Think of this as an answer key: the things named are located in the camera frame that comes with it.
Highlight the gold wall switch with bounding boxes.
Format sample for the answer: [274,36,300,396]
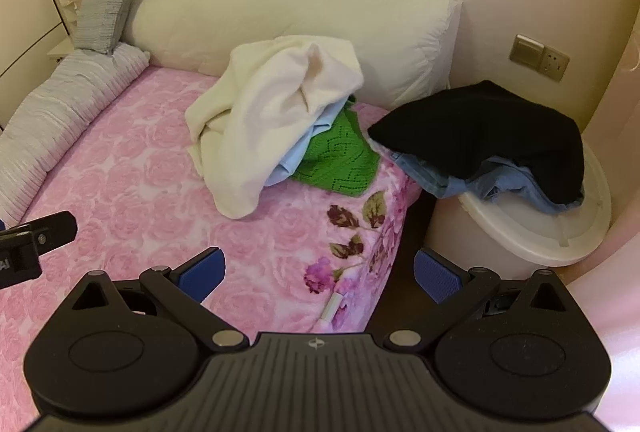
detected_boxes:
[509,33,545,73]

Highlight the white nightstand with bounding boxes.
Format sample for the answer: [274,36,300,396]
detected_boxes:
[47,34,81,63]

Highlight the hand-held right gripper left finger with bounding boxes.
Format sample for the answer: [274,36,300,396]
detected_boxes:
[72,248,250,354]

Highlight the gold wall socket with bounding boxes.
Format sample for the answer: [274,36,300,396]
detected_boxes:
[537,46,571,82]

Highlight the green knit garment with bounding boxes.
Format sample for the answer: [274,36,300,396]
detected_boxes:
[290,94,381,199]

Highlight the grey striped quilt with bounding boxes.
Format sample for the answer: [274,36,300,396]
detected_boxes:
[0,44,151,225]

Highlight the cream striped knit sweater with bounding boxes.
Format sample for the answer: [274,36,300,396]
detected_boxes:
[185,34,365,220]

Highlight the cream panel wardrobe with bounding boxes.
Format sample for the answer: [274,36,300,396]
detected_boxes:
[0,0,76,128]

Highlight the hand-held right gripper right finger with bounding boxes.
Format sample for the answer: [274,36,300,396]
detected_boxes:
[382,248,568,355]

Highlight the blue jeans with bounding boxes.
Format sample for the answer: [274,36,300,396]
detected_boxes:
[387,147,586,215]

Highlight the long white headboard cushion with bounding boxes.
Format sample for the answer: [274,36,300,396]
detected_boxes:
[122,0,463,110]

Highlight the white round stool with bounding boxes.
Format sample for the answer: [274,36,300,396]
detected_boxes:
[430,137,613,285]

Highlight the grey striped pillow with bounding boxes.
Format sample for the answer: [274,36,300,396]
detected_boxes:
[72,0,143,55]

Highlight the light blue shirt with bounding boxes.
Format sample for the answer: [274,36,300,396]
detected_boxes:
[262,97,351,188]

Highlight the pink floral blanket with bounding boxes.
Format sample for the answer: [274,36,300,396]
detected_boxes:
[0,62,423,413]

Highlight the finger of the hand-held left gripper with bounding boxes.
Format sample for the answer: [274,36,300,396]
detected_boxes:
[17,211,78,258]

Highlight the black garment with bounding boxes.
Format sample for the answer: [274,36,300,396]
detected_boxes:
[367,79,586,208]

